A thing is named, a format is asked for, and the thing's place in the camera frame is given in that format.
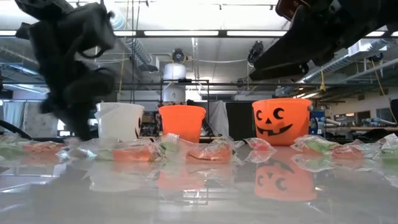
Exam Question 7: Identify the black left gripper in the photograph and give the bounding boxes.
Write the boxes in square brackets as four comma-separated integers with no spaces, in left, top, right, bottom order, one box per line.
[29,30,116,141]

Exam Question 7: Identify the black ceiling device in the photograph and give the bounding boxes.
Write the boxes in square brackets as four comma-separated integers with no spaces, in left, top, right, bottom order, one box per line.
[247,39,266,65]

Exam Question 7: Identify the silver ventilation duct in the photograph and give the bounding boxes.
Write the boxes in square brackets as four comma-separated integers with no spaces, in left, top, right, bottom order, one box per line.
[0,43,43,84]
[298,37,389,85]

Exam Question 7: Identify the wooden workbench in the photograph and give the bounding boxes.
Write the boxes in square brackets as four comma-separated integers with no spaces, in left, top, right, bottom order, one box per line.
[325,125,398,133]

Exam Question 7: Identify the patterned grey curtain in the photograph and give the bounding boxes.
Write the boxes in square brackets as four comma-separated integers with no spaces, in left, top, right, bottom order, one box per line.
[2,100,61,138]

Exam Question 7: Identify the green gummy in clear wrapper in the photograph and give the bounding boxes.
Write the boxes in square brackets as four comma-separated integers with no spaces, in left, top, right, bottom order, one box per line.
[155,133,187,158]
[362,133,398,169]
[0,136,25,161]
[291,134,342,156]

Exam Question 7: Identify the white cylindrical tank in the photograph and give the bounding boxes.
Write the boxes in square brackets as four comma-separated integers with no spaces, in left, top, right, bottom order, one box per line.
[163,63,188,103]

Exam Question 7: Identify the black ceiling camera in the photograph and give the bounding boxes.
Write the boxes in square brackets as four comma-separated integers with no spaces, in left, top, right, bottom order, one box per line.
[172,47,187,65]

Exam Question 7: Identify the ceiling light rail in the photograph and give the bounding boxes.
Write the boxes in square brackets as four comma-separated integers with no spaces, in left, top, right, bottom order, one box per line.
[0,29,398,39]

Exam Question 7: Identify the black curved hose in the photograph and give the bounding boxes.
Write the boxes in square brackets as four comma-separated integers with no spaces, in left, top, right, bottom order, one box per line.
[0,119,32,139]

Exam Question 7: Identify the white hanging cloth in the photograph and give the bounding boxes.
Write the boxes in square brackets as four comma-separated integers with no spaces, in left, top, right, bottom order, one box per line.
[205,100,230,137]

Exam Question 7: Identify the orange smiling pumpkin bucket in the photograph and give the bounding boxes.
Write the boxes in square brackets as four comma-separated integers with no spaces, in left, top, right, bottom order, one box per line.
[251,98,313,147]

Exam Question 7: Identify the orange gummy in clear wrapper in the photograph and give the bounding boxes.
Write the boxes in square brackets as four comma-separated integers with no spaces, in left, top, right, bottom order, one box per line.
[183,139,239,165]
[111,139,162,163]
[21,139,66,156]
[329,143,365,160]

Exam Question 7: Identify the orange angry-face pumpkin bucket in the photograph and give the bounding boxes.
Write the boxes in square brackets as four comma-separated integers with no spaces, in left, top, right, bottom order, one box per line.
[157,105,207,144]

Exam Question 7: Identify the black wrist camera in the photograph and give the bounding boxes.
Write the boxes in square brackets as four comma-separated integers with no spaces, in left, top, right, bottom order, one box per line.
[275,0,313,21]
[73,2,118,60]

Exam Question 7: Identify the white plastic bucket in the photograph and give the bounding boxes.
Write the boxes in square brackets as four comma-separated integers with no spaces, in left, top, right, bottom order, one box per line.
[95,101,146,143]

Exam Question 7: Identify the red gummy in clear wrapper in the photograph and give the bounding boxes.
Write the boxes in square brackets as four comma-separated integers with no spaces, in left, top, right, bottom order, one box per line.
[245,137,278,154]

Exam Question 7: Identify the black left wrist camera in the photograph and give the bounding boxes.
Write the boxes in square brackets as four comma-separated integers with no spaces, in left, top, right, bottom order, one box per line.
[73,2,118,60]

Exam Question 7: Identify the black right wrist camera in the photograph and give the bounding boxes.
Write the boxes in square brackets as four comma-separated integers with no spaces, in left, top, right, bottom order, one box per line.
[275,0,313,21]

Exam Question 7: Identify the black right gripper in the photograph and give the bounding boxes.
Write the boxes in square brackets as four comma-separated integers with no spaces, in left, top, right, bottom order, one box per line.
[248,4,368,82]

